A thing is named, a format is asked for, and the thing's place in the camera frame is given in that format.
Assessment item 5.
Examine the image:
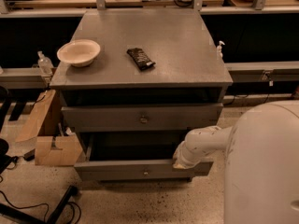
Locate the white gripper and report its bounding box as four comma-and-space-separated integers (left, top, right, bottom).
172, 142, 203, 170

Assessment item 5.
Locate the grey drawer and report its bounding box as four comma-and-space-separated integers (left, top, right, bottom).
75, 131, 213, 182
62, 104, 223, 133

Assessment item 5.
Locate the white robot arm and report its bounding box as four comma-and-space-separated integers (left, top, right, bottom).
173, 100, 299, 224

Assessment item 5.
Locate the grey top drawer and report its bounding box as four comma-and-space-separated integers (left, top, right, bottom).
62, 104, 223, 133

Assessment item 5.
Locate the grey drawer cabinet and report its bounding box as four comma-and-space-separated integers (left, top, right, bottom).
50, 8, 234, 183

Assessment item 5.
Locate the open cardboard box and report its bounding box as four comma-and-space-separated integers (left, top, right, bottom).
16, 90, 85, 166

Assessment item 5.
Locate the black snack packet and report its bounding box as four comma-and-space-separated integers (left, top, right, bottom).
127, 48, 156, 71

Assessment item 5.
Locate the white pump bottle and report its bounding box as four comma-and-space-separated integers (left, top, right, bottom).
216, 40, 225, 58

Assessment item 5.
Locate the white bowl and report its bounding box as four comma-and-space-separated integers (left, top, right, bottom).
57, 39, 101, 67

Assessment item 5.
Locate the clear sanitizer bottle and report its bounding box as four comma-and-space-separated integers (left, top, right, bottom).
37, 51, 54, 76

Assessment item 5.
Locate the black floor cable left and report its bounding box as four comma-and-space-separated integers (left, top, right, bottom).
0, 189, 82, 224

